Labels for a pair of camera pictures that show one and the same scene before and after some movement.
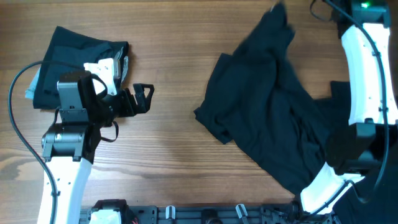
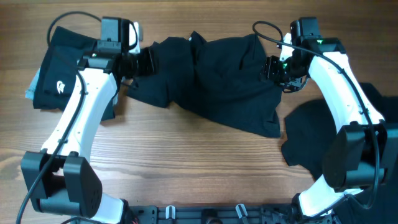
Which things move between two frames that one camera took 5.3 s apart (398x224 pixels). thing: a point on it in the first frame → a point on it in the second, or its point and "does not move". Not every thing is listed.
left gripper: (143, 102) → (151, 64)
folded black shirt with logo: (68, 47) does not move
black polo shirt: (254, 101) → (220, 78)
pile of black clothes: (366, 149) does not move
